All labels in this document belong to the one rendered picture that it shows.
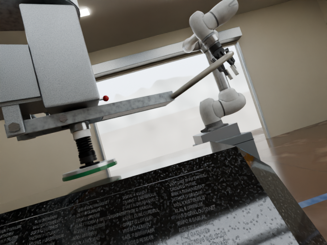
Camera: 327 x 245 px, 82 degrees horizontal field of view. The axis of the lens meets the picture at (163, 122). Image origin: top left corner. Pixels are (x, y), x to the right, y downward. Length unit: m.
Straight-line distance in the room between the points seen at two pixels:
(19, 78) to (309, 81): 7.36
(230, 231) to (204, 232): 0.05
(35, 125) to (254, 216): 0.75
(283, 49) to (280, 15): 1.14
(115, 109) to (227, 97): 1.06
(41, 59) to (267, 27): 7.05
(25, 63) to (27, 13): 0.20
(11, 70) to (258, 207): 0.86
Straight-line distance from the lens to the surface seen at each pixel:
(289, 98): 7.00
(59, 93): 0.80
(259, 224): 0.47
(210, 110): 1.60
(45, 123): 0.83
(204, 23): 1.23
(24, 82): 0.84
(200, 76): 0.89
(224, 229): 0.46
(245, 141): 1.56
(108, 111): 0.84
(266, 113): 6.52
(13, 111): 0.83
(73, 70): 0.83
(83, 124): 0.84
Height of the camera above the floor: 0.95
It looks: 4 degrees up
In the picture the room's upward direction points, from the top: 17 degrees counter-clockwise
